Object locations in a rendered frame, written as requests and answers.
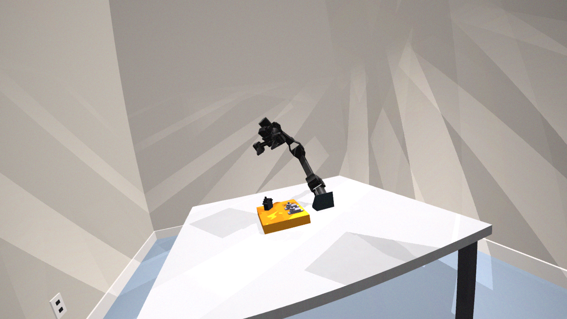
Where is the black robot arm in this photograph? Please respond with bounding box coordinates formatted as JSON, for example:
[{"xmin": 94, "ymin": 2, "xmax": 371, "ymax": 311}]
[{"xmin": 258, "ymin": 117, "xmax": 326, "ymax": 195}]

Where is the black micro servo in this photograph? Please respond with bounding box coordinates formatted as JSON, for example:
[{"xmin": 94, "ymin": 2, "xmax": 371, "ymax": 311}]
[{"xmin": 262, "ymin": 197, "xmax": 275, "ymax": 210}]

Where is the yellow flat deck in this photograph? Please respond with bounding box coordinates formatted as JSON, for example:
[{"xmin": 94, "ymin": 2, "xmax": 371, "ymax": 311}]
[{"xmin": 257, "ymin": 199, "xmax": 311, "ymax": 234}]

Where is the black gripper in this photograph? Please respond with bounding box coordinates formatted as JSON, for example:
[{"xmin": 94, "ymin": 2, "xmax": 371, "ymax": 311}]
[{"xmin": 253, "ymin": 132, "xmax": 286, "ymax": 155}]

